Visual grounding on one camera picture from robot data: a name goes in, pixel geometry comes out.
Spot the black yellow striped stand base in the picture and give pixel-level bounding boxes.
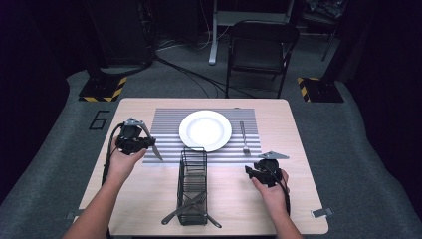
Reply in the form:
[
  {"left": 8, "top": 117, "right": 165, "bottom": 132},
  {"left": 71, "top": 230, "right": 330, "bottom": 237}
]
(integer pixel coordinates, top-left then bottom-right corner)
[
  {"left": 297, "top": 77, "right": 345, "bottom": 104},
  {"left": 78, "top": 76, "right": 128, "bottom": 103}
]

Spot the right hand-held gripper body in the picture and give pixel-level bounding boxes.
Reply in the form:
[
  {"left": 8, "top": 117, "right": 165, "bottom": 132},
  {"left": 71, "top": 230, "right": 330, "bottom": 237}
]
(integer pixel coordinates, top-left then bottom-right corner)
[{"left": 257, "top": 150, "right": 291, "bottom": 188}]

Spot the person's right hand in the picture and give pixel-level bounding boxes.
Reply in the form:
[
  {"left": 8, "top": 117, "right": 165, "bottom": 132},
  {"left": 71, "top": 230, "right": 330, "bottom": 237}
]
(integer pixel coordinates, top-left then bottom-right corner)
[{"left": 251, "top": 169, "right": 290, "bottom": 213}]

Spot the white desk frame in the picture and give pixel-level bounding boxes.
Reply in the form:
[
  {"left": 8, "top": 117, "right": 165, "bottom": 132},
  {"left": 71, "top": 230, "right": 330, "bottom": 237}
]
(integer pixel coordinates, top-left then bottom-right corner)
[{"left": 208, "top": 0, "right": 297, "bottom": 66}]

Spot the silver fork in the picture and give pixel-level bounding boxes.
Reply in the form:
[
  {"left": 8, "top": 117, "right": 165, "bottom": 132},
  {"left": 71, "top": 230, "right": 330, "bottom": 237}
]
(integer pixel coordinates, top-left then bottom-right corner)
[
  {"left": 190, "top": 202, "right": 223, "bottom": 229},
  {"left": 239, "top": 120, "right": 252, "bottom": 157}
]

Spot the black cabinet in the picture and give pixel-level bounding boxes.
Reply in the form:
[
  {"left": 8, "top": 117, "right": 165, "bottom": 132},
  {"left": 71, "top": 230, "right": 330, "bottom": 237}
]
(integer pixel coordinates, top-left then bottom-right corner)
[{"left": 84, "top": 0, "right": 155, "bottom": 68}]

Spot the white round plate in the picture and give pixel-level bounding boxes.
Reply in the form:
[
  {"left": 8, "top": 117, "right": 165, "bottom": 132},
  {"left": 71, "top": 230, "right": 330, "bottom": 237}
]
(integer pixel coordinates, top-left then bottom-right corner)
[{"left": 178, "top": 110, "right": 233, "bottom": 153}]

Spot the grey striped placemat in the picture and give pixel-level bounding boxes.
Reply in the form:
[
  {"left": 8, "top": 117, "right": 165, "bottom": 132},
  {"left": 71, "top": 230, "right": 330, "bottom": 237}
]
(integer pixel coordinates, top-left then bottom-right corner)
[{"left": 142, "top": 108, "right": 264, "bottom": 165}]

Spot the black floor cable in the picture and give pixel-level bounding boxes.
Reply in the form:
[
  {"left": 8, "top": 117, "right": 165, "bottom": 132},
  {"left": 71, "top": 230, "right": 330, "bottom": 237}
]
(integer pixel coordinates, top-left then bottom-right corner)
[{"left": 153, "top": 56, "right": 257, "bottom": 99}]

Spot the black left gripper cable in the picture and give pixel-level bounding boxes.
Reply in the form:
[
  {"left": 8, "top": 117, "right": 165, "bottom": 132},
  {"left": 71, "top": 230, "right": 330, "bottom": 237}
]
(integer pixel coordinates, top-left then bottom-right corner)
[{"left": 101, "top": 122, "right": 125, "bottom": 187}]

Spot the metal table clip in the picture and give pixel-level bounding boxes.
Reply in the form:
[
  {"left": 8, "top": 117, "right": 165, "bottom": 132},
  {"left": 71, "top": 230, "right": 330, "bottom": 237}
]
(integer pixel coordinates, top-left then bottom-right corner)
[
  {"left": 64, "top": 208, "right": 86, "bottom": 221},
  {"left": 312, "top": 207, "right": 334, "bottom": 219}
]

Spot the black wire cutlery basket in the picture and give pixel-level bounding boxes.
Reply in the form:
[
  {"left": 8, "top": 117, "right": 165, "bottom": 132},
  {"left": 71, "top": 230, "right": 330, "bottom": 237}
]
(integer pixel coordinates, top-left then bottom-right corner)
[{"left": 176, "top": 145, "right": 209, "bottom": 227}]

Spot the person's left hand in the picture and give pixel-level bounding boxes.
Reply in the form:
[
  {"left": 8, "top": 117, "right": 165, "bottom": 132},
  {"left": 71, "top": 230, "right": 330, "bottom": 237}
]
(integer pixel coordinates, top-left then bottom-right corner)
[{"left": 107, "top": 137, "right": 147, "bottom": 185}]

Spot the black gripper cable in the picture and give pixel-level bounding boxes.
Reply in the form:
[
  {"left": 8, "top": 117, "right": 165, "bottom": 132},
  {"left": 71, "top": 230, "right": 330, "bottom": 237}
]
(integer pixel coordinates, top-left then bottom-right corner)
[
  {"left": 265, "top": 165, "right": 292, "bottom": 216},
  {"left": 101, "top": 122, "right": 125, "bottom": 187}
]

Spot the black folding chair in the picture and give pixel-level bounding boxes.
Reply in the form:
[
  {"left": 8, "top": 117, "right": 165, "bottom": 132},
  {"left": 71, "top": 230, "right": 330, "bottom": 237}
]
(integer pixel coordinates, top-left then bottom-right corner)
[{"left": 225, "top": 19, "right": 302, "bottom": 100}]

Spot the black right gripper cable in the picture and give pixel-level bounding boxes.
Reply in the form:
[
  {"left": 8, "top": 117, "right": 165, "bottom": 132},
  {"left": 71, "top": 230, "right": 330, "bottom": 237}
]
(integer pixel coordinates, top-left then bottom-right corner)
[{"left": 265, "top": 165, "right": 292, "bottom": 216}]

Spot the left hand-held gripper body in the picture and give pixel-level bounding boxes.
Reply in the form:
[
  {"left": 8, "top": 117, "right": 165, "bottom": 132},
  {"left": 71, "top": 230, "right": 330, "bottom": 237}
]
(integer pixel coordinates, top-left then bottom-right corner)
[{"left": 115, "top": 118, "right": 147, "bottom": 156}]

